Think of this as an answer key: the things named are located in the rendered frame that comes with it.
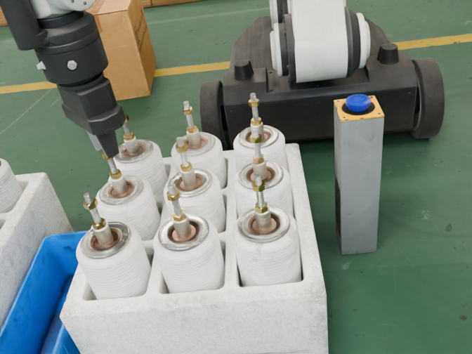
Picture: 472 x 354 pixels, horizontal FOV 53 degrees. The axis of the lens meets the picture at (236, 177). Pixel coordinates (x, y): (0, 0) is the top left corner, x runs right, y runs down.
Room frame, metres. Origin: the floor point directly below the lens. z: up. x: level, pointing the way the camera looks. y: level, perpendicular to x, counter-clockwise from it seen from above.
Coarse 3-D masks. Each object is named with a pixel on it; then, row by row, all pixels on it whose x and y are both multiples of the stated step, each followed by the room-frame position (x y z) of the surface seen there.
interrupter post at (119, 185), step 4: (120, 176) 0.64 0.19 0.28; (112, 180) 0.64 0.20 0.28; (116, 180) 0.64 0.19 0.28; (120, 180) 0.64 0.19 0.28; (124, 180) 0.65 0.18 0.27; (112, 184) 0.64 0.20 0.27; (116, 184) 0.64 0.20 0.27; (120, 184) 0.64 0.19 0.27; (124, 184) 0.64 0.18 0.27; (116, 188) 0.64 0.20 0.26; (120, 188) 0.64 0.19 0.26; (124, 188) 0.64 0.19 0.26; (116, 192) 0.64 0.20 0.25; (120, 192) 0.64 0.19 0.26; (124, 192) 0.64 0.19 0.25
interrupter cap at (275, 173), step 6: (270, 162) 0.65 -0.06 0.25; (246, 168) 0.65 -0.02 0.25; (252, 168) 0.64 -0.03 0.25; (270, 168) 0.63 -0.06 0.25; (276, 168) 0.63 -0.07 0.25; (240, 174) 0.63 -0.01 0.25; (246, 174) 0.63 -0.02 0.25; (252, 174) 0.63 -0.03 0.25; (270, 174) 0.62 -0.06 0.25; (276, 174) 0.61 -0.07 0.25; (282, 174) 0.61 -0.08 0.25; (240, 180) 0.61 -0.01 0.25; (246, 180) 0.61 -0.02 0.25; (252, 180) 0.61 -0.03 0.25; (264, 180) 0.61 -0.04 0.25; (270, 180) 0.60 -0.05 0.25; (276, 180) 0.60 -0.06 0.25; (246, 186) 0.60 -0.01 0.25; (270, 186) 0.59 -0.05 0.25
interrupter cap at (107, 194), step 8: (128, 176) 0.68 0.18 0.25; (128, 184) 0.66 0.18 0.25; (136, 184) 0.65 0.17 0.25; (104, 192) 0.65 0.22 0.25; (112, 192) 0.64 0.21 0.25; (128, 192) 0.64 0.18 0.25; (136, 192) 0.63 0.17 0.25; (104, 200) 0.62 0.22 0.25; (112, 200) 0.62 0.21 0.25; (120, 200) 0.62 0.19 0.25; (128, 200) 0.61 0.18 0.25
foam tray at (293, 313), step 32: (288, 160) 0.75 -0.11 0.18; (224, 192) 0.68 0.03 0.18; (160, 224) 0.63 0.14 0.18; (224, 256) 0.56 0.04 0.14; (160, 288) 0.49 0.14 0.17; (224, 288) 0.46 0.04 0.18; (256, 288) 0.45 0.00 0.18; (288, 288) 0.44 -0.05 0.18; (320, 288) 0.43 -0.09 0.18; (64, 320) 0.46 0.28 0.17; (96, 320) 0.45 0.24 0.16; (128, 320) 0.45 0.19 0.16; (160, 320) 0.44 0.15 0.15; (192, 320) 0.44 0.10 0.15; (224, 320) 0.44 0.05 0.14; (256, 320) 0.43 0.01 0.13; (288, 320) 0.43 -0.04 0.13; (320, 320) 0.42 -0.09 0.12; (96, 352) 0.46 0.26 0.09; (128, 352) 0.45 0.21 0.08; (160, 352) 0.45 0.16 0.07; (192, 352) 0.44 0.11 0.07; (224, 352) 0.44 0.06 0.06; (256, 352) 0.43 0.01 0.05; (288, 352) 0.43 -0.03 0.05; (320, 352) 0.42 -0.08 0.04
